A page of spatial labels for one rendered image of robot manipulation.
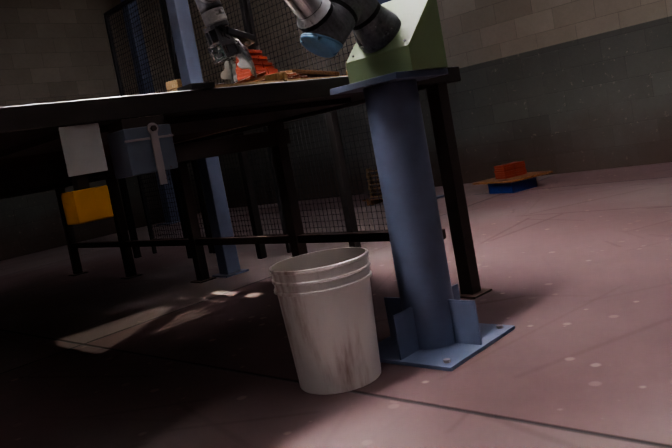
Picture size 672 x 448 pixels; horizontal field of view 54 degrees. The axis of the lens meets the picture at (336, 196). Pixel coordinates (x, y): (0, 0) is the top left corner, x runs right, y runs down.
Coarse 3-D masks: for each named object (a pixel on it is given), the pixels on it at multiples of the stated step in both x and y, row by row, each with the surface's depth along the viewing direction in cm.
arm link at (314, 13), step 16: (288, 0) 184; (304, 0) 184; (320, 0) 188; (304, 16) 187; (320, 16) 187; (336, 16) 190; (352, 16) 194; (304, 32) 191; (320, 32) 189; (336, 32) 191; (320, 48) 193; (336, 48) 192
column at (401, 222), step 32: (384, 96) 203; (416, 96) 206; (384, 128) 204; (416, 128) 205; (384, 160) 206; (416, 160) 205; (384, 192) 210; (416, 192) 205; (416, 224) 205; (416, 256) 206; (416, 288) 208; (448, 288) 210; (416, 320) 209; (448, 320) 209; (384, 352) 214; (416, 352) 208; (448, 352) 203
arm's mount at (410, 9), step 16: (400, 0) 215; (416, 0) 208; (432, 0) 205; (400, 16) 208; (416, 16) 202; (432, 16) 205; (400, 32) 202; (416, 32) 198; (432, 32) 204; (384, 48) 203; (400, 48) 197; (416, 48) 198; (432, 48) 203; (352, 64) 211; (368, 64) 207; (384, 64) 202; (400, 64) 198; (416, 64) 197; (432, 64) 203; (352, 80) 213
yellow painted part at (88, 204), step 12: (72, 180) 164; (84, 180) 163; (72, 192) 158; (84, 192) 159; (96, 192) 161; (108, 192) 164; (72, 204) 159; (84, 204) 159; (96, 204) 161; (108, 204) 163; (72, 216) 160; (84, 216) 159; (96, 216) 161; (108, 216) 163
